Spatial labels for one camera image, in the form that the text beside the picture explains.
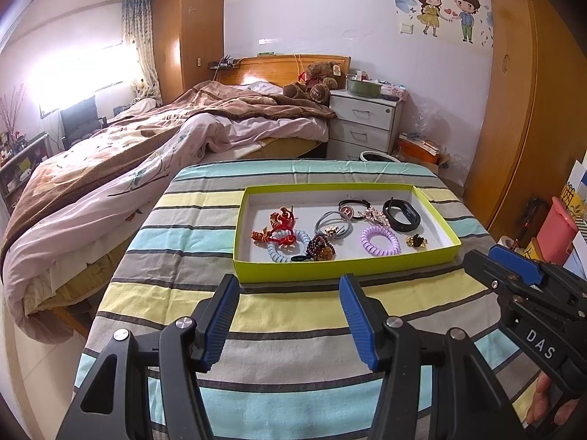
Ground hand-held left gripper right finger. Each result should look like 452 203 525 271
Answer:
338 274 524 440

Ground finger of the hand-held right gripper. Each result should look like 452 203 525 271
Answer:
462 250 528 303
487 244 551 287

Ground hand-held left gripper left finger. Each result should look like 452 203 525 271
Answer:
57 274 241 440

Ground green cardboard box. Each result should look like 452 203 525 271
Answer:
232 183 462 283

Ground brown beaded hair tie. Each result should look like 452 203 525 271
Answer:
306 234 338 261

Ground red and gold hair tie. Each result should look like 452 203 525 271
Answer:
250 225 294 246

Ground pink beaded hair clip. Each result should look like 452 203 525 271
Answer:
360 208 390 226

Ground grey hair tie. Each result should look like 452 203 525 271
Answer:
314 211 354 240

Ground black hair tie pink pendant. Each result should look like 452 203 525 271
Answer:
338 198 371 217

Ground person's right hand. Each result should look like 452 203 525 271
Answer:
525 369 581 427

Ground pink plastic bin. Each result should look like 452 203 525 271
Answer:
536 196 581 267

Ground black wristband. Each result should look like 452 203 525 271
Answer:
383 197 422 232

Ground red hair clip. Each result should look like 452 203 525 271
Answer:
270 206 296 232

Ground cardboard box with books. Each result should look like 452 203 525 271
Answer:
398 134 441 163

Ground large wooden wardrobe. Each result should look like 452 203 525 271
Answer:
465 0 587 243

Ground bed with brown blanket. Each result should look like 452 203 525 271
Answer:
2 112 331 344

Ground white nightstand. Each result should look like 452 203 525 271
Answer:
328 89 404 161

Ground green basin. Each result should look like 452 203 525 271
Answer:
346 78 383 98

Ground brown blanket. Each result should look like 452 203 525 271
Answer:
0 80 338 257

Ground dark chair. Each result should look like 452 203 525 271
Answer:
59 95 108 150

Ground brown teddy bear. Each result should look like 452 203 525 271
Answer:
282 62 342 104

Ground cluttered side shelf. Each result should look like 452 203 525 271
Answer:
0 133 51 212

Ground wooden headboard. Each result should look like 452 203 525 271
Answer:
236 54 351 90

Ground tall wooden wardrobe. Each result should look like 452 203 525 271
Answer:
152 0 225 106

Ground window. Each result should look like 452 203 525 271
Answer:
28 41 138 120

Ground patterned curtain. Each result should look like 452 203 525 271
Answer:
121 0 163 106

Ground dry branches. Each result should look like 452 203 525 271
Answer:
0 85 28 133

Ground purple spiral hair tie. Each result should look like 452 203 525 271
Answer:
361 225 402 254

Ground blue spiral hair tie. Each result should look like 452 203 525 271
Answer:
267 229 311 263

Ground cartoon wall sticker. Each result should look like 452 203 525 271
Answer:
335 0 496 49

